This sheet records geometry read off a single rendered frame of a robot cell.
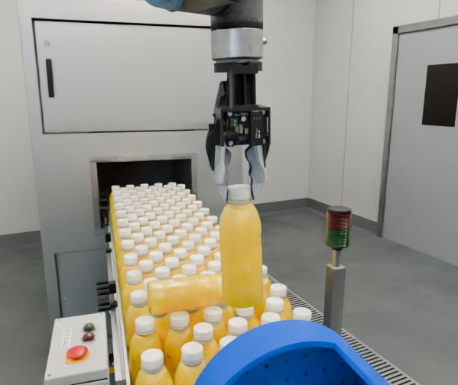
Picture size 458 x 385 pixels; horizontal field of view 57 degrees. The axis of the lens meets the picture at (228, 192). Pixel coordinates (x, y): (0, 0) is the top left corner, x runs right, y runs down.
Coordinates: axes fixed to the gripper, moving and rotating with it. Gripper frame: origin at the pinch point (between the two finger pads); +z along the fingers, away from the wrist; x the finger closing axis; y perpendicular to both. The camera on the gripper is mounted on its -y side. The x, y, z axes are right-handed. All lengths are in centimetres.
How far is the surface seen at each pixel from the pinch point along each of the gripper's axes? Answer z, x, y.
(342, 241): 24, 32, -31
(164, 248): 31, -14, -56
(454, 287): 155, 218, -220
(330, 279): 35, 30, -33
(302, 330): 15.9, 5.4, 16.3
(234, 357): 17.7, -4.4, 18.0
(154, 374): 31.7, -16.0, 0.8
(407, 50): -39, 231, -337
